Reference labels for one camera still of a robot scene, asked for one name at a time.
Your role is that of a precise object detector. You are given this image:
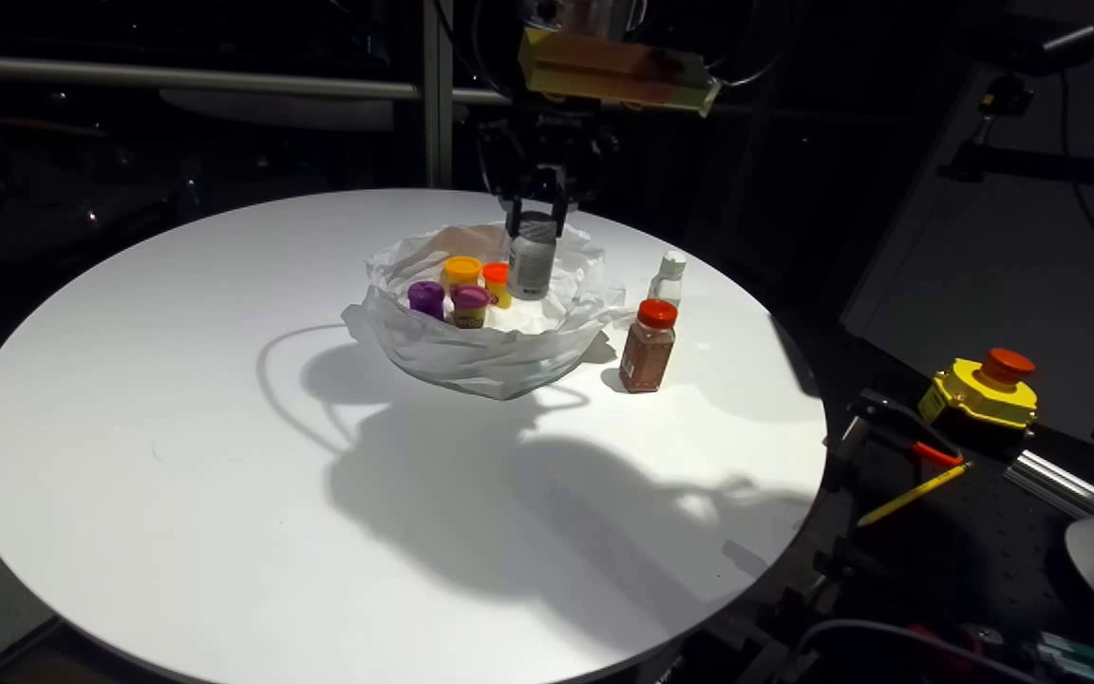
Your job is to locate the white plastic bag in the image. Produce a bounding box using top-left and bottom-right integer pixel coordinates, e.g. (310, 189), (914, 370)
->
(361, 223), (627, 398)

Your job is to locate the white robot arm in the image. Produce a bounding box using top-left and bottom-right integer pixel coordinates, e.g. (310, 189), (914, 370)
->
(471, 0), (723, 235)

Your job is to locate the white square plastic bottle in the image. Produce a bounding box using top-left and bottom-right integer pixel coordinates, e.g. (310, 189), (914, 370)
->
(650, 249), (686, 303)

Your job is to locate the orange-red lid play-doh can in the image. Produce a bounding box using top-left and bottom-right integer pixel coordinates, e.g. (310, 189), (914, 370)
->
(482, 261), (512, 309)

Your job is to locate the purple lid play-doh can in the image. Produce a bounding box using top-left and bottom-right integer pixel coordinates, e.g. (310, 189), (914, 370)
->
(447, 285), (491, 330)
(405, 282), (443, 318)

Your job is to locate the small grey lid pill bottle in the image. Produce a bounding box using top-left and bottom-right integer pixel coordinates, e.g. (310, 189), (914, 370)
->
(510, 218), (560, 299)

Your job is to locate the red lid spice jar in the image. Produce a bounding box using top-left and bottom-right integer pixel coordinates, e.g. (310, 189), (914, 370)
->
(620, 296), (676, 391)

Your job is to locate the yellow-orange lid play-doh can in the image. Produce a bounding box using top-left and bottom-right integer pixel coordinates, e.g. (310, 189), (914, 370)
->
(441, 256), (482, 287)

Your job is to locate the yellow emergency stop button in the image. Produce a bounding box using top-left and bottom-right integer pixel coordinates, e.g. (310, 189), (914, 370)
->
(919, 346), (1042, 429)

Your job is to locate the metal window railing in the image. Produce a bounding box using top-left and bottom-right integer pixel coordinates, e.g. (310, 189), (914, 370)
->
(0, 49), (512, 110)

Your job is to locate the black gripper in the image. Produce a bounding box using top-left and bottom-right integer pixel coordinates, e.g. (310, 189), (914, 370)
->
(476, 105), (620, 239)

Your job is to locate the yellow pencil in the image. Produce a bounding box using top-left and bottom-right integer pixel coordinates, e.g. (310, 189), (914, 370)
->
(856, 463), (972, 529)

